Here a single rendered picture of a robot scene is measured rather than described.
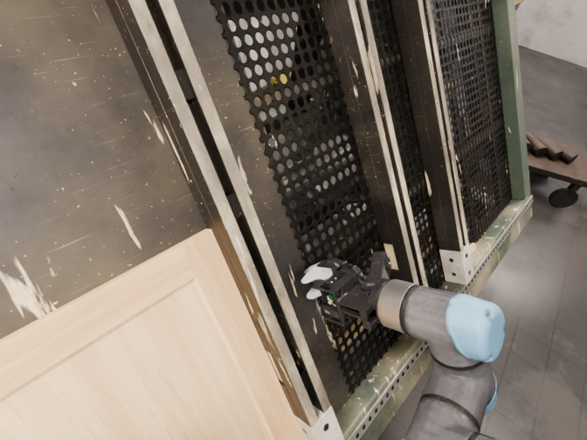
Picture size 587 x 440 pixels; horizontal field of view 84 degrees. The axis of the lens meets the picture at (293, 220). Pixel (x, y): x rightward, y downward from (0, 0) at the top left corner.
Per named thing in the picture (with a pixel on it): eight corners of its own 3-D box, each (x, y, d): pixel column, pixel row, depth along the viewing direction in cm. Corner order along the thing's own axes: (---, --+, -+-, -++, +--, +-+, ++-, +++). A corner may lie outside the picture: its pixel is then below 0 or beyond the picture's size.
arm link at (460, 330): (490, 384, 40) (479, 333, 36) (408, 350, 48) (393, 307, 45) (512, 337, 44) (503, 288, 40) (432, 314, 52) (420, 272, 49)
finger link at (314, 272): (285, 272, 65) (316, 282, 58) (305, 257, 69) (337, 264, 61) (289, 285, 66) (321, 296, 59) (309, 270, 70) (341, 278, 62)
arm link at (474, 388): (428, 427, 48) (410, 378, 44) (451, 367, 55) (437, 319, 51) (488, 453, 43) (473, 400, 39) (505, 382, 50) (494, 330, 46)
